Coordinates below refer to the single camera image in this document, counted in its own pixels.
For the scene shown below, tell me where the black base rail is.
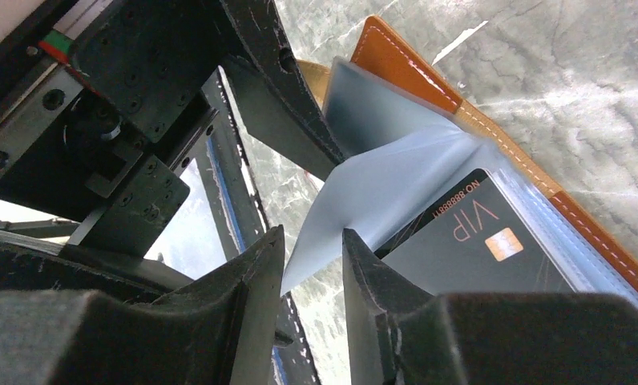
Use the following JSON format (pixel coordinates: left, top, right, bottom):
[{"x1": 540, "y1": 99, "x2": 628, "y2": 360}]
[{"x1": 196, "y1": 68, "x2": 321, "y2": 384}]

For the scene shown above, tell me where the black VIP credit card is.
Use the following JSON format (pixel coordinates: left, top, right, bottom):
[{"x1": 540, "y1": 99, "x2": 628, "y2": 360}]
[{"x1": 376, "y1": 168, "x2": 572, "y2": 294}]

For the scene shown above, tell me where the brown leather card holder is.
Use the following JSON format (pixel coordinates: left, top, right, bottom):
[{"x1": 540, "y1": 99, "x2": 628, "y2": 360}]
[{"x1": 281, "y1": 16, "x2": 638, "y2": 309}]

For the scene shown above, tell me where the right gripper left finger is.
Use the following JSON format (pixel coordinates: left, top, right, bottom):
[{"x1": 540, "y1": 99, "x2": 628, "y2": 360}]
[{"x1": 0, "y1": 226, "x2": 285, "y2": 384}]

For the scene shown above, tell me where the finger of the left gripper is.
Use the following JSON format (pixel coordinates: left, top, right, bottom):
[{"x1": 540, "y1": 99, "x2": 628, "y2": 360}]
[{"x1": 218, "y1": 1, "x2": 345, "y2": 180}]

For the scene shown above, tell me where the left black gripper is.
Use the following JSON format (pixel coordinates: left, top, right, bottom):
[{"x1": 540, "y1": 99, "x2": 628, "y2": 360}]
[{"x1": 0, "y1": 1, "x2": 224, "y2": 257}]

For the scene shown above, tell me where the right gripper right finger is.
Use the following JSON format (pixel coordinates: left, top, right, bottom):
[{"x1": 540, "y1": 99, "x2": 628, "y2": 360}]
[{"x1": 342, "y1": 229, "x2": 638, "y2": 384}]

